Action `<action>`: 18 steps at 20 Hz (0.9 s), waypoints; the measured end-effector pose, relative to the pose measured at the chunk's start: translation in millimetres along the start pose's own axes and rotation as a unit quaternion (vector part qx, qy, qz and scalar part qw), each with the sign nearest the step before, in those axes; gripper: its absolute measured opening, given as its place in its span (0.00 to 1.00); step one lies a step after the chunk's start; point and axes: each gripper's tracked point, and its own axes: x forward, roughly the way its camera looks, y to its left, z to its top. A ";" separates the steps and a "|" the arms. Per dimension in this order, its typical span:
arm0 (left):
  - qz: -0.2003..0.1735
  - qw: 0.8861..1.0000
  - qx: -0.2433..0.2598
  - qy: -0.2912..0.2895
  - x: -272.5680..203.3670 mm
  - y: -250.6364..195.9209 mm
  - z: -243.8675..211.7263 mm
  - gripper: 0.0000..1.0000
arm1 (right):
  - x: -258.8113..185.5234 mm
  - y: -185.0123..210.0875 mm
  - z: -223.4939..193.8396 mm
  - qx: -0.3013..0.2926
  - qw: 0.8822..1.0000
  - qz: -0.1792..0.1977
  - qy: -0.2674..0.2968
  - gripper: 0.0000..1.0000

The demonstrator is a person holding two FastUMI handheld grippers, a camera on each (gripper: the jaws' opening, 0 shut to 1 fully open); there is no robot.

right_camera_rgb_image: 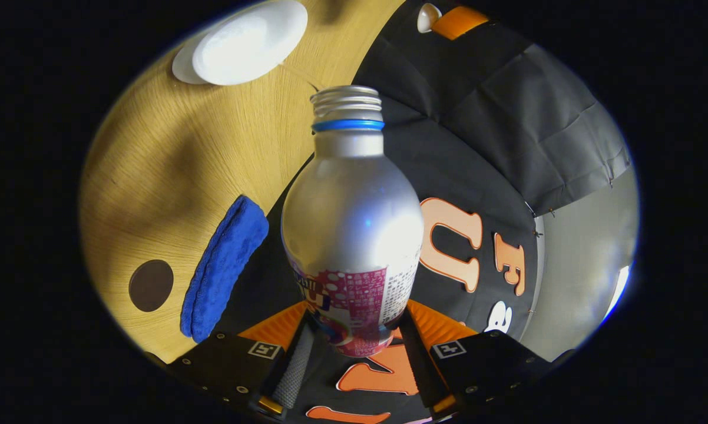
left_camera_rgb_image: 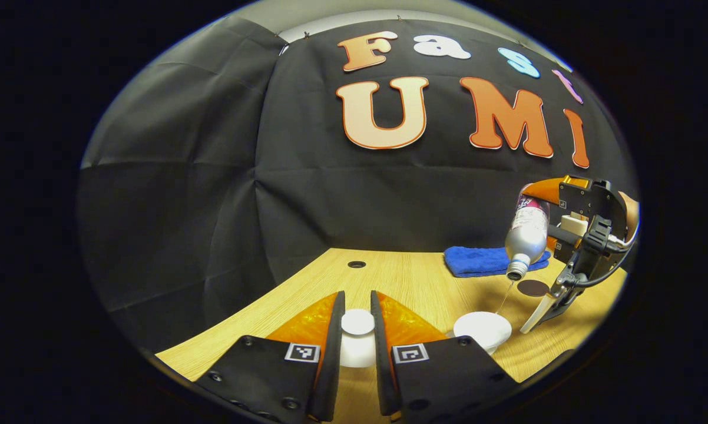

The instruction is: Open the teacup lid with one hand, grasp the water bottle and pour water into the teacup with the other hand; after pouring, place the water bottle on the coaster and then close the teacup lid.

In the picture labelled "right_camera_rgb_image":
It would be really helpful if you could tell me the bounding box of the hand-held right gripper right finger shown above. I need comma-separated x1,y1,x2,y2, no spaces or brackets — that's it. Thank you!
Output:
398,299,575,416

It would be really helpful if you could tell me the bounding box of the dark brown round coaster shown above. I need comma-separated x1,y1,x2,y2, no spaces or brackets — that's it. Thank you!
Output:
128,259,174,313

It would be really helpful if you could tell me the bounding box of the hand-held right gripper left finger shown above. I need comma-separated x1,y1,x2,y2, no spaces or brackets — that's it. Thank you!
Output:
148,300,316,416

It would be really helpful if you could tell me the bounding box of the silver water bottle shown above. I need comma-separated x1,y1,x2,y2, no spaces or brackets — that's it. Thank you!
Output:
280,85,425,358

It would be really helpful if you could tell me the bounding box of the blue folded towel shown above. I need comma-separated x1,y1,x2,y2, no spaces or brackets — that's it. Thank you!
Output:
180,195,270,344

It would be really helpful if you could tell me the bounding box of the white teacup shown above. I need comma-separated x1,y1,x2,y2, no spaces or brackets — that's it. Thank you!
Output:
171,0,309,87

